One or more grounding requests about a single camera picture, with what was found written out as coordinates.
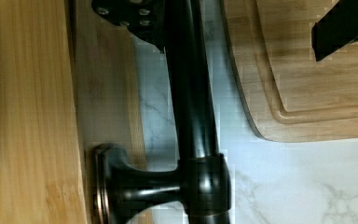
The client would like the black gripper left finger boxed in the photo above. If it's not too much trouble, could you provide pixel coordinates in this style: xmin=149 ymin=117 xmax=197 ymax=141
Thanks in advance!
xmin=91 ymin=0 xmax=165 ymax=53

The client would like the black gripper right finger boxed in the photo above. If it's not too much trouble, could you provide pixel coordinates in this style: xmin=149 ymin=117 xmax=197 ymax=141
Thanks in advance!
xmin=311 ymin=0 xmax=358 ymax=62

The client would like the wooden drawer box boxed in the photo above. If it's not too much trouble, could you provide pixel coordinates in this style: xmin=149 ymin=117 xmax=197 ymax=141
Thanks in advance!
xmin=0 ymin=0 xmax=145 ymax=224

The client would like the black drawer handle bar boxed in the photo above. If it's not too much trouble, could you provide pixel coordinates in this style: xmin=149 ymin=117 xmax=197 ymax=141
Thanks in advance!
xmin=93 ymin=0 xmax=231 ymax=224

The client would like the bamboo cutting board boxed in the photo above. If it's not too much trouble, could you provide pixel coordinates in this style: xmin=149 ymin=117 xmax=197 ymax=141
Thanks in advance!
xmin=221 ymin=0 xmax=358 ymax=142

